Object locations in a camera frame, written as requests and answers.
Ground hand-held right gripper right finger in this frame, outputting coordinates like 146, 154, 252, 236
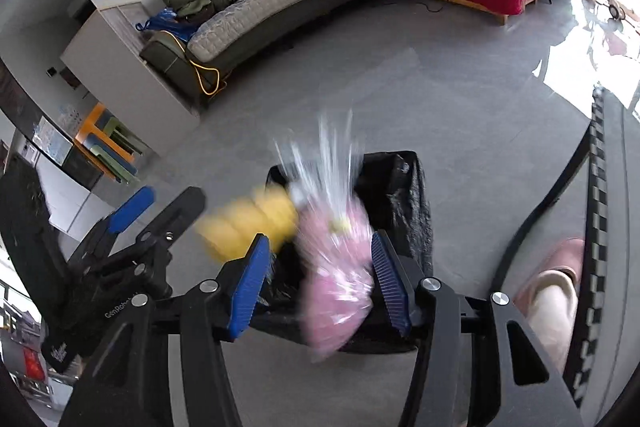
371, 229, 586, 427

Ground person's leg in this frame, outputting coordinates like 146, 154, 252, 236
529, 283, 582, 375

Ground stacked coloured plastic stools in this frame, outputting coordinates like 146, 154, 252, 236
74, 103, 152, 184

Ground yellow cable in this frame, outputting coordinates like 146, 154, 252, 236
167, 31, 222, 98

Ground pink slipper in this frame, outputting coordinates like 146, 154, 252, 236
514, 237, 587, 313

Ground yellow snack packet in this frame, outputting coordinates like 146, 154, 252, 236
195, 184, 301, 264

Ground pink plastic bag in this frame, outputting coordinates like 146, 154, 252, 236
272, 107, 377, 365

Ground blue bag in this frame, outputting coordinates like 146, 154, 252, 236
136, 8, 195, 42

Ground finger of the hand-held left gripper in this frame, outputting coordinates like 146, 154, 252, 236
65, 186, 157, 273
117, 186, 207, 300

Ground black lined trash bin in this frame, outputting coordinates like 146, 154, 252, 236
250, 150, 433, 355

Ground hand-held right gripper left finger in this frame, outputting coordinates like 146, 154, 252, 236
59, 233, 273, 427

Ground white side cabinet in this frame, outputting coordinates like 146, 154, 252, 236
55, 2, 202, 158

